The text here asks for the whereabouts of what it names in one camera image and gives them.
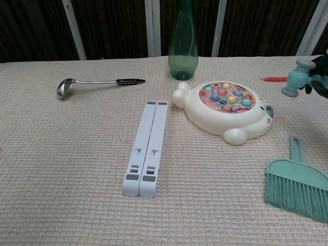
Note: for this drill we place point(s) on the cream plastic whack-a-mole toy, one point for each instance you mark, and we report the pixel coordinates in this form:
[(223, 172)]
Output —
[(205, 118)]

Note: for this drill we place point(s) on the teal hand brush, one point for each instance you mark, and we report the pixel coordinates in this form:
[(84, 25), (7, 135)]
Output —
[(294, 179)]

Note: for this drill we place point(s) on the green glass bottle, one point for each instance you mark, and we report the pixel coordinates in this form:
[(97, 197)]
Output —
[(183, 61)]

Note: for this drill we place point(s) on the white metal post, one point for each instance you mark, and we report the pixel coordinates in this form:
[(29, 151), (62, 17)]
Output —
[(219, 28), (74, 30), (313, 28), (152, 28)]

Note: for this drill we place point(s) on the teal grey toy hammer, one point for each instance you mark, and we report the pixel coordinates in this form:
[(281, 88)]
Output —
[(297, 77)]

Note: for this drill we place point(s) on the dark brown curtain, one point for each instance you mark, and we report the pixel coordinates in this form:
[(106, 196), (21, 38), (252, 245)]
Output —
[(115, 25)]

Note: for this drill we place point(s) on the beige woven table cloth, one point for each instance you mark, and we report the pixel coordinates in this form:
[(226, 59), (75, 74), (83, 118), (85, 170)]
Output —
[(64, 153)]

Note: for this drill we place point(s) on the red orange stick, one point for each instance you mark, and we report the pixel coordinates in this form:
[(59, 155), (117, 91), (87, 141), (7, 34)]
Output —
[(275, 79)]

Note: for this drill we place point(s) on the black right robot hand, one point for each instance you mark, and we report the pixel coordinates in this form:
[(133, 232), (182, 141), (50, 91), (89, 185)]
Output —
[(320, 77)]

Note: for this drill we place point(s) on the white folding laptop stand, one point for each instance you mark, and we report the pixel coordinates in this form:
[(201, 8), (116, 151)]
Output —
[(151, 143)]

